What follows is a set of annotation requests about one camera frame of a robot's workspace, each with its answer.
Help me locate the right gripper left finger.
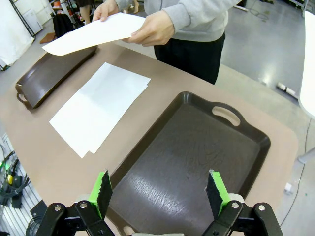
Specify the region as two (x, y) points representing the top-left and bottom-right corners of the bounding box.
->
(40, 169), (116, 236)

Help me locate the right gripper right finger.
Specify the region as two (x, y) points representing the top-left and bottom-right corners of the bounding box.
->
(203, 169), (284, 236)

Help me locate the white A4 paper sheet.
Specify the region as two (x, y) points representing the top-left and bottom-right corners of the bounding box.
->
(75, 83), (150, 159)
(41, 12), (146, 57)
(49, 62), (152, 155)

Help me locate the person's left forearm grey sleeve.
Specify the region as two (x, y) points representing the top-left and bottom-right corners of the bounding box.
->
(161, 0), (239, 34)

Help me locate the person's right forearm grey sleeve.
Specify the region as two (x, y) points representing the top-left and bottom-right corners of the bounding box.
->
(115, 0), (131, 12)

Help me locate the person's left hand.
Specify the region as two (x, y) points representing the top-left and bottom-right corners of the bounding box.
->
(122, 10), (176, 47)

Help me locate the person's right hand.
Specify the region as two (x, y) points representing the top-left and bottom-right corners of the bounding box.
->
(92, 0), (121, 22)

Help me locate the brown plastic serving tray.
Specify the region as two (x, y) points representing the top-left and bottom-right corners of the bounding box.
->
(15, 45), (98, 110)
(105, 91), (271, 236)

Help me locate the white power strip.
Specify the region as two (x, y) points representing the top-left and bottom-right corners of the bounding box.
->
(276, 82), (299, 98)

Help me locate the person in grey hoodie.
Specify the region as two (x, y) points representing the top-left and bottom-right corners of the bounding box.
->
(142, 0), (243, 86)

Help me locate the white office table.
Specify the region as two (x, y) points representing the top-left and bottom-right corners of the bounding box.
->
(297, 10), (315, 164)

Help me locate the brown cardboard piece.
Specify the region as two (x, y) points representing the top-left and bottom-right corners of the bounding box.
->
(39, 31), (58, 44)

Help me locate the black bag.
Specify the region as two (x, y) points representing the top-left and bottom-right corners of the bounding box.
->
(52, 13), (75, 39)

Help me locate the white cabinet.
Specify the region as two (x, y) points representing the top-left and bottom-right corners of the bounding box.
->
(21, 8), (44, 35)

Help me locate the white fabric screen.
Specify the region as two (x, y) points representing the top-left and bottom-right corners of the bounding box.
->
(0, 0), (35, 69)

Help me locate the black metal bracket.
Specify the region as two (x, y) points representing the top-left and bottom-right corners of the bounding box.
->
(29, 200), (49, 218)

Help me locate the black cable ring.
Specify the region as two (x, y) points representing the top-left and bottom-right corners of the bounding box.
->
(25, 216), (47, 236)

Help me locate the aluminium profile base frame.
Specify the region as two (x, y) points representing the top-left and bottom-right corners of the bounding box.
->
(0, 132), (48, 236)

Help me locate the black cable bundle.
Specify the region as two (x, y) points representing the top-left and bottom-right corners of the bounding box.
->
(0, 151), (32, 205)

